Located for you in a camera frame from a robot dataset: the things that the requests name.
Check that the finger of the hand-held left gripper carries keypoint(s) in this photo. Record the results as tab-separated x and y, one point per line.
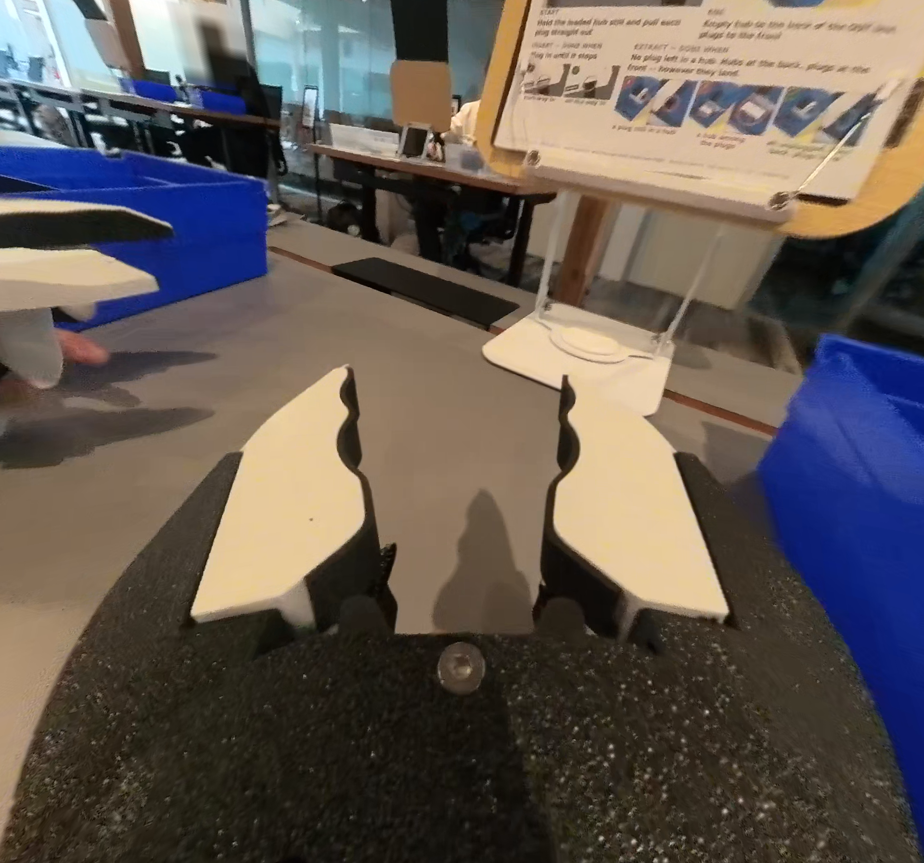
65	228
65	278

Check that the instruction sheet on clipboard stand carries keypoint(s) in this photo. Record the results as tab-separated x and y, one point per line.
873	213

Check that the wooden post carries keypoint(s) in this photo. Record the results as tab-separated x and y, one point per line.
585	250

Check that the blue plastic bin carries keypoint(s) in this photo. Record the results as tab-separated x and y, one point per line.
216	242
220	102
852	480
155	91

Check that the person's left hand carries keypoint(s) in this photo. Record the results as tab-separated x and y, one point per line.
83	351

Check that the wooden office desk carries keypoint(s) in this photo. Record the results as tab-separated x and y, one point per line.
188	112
433	169

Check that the printed instruction sheet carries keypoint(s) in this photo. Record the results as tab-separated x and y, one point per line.
722	26

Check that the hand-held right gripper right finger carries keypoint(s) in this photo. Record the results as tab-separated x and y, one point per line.
635	516

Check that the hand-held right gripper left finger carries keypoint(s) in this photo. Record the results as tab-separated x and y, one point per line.
289	516

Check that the black desk mat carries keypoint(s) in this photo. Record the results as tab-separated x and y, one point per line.
426	293

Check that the white sheet stand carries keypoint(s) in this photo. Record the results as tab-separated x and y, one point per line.
621	372

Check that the clear plastic box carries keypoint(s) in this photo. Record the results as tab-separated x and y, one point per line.
361	139
469	158

